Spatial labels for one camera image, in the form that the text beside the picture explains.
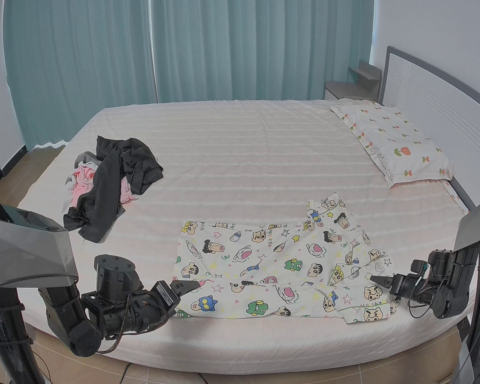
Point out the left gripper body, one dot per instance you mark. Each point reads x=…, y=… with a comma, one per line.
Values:
x=164, y=298

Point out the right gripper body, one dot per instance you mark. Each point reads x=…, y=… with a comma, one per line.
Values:
x=410, y=288

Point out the white printed pyjama top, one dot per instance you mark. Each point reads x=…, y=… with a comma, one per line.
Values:
x=272, y=270

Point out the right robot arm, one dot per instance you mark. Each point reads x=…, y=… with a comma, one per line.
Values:
x=476, y=230

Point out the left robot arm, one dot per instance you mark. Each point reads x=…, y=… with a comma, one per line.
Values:
x=32, y=246

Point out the pile of clothes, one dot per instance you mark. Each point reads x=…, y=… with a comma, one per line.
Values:
x=108, y=174

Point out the bed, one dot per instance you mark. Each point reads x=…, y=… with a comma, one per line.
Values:
x=244, y=154

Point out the white printed pillow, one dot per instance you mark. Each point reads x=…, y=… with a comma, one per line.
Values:
x=392, y=142

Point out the grey bedside table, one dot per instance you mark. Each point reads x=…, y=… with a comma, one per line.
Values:
x=352, y=90

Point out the blue-green curtain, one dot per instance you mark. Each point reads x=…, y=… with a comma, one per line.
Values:
x=84, y=54
x=264, y=34

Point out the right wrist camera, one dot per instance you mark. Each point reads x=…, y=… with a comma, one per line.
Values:
x=420, y=267

